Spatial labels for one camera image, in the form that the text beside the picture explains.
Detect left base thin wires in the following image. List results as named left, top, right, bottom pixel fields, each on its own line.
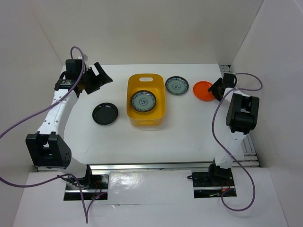
left=56, top=174, right=105, bottom=198

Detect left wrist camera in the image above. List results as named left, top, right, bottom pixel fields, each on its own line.
left=83, top=54, right=89, bottom=67

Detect orange plate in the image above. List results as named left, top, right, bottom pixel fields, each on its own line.
left=193, top=81, right=215, bottom=102

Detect purple cable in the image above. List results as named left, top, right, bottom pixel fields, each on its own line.
left=0, top=46, right=105, bottom=224
left=211, top=72, right=263, bottom=211

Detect blue patterned plate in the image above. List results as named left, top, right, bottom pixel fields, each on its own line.
left=130, top=90, right=157, bottom=113
left=165, top=76, right=189, bottom=96

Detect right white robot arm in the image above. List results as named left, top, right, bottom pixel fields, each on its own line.
left=206, top=73, right=260, bottom=185

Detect aluminium front rail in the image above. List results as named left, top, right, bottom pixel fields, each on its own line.
left=37, top=159, right=260, bottom=172

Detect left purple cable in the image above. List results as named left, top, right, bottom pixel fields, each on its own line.
left=0, top=46, right=105, bottom=224

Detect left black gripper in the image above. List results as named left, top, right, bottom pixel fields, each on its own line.
left=79, top=62, right=112, bottom=95

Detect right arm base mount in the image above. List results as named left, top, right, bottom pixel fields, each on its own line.
left=187, top=172, right=237, bottom=199

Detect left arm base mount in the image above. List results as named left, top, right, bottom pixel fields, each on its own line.
left=63, top=174, right=109, bottom=201

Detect yellow plastic bin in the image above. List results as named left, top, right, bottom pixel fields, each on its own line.
left=126, top=73, right=166, bottom=127

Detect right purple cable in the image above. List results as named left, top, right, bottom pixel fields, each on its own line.
left=211, top=72, right=263, bottom=211

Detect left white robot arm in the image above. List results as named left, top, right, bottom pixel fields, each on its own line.
left=26, top=58, right=113, bottom=189

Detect black plate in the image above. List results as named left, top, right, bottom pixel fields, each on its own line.
left=92, top=103, right=119, bottom=125

